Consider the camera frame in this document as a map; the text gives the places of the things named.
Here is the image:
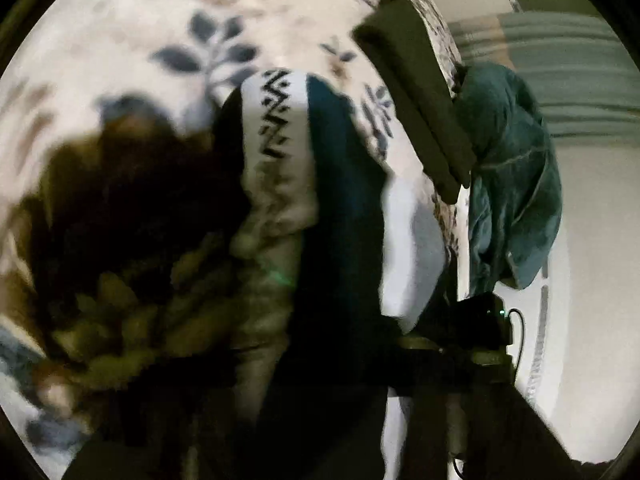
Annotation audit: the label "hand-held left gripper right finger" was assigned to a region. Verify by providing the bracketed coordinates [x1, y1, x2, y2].
[400, 390, 582, 480]

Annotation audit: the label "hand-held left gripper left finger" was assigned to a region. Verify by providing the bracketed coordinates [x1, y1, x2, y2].
[65, 390, 261, 480]

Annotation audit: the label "striped knit sweater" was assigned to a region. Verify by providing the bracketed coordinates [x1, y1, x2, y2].
[210, 67, 451, 480]

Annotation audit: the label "white headboard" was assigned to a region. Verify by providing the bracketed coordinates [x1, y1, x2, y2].
[465, 142, 640, 463]

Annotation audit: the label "teal plush blanket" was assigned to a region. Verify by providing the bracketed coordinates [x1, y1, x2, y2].
[452, 62, 564, 298]

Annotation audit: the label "dark folded pants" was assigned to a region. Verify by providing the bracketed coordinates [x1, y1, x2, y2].
[352, 0, 477, 202]

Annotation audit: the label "grey-green curtain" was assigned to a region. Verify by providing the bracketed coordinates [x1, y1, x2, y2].
[447, 10, 640, 148]

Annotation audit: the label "floral bedsheet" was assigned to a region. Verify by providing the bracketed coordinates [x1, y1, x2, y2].
[0, 0, 467, 463]

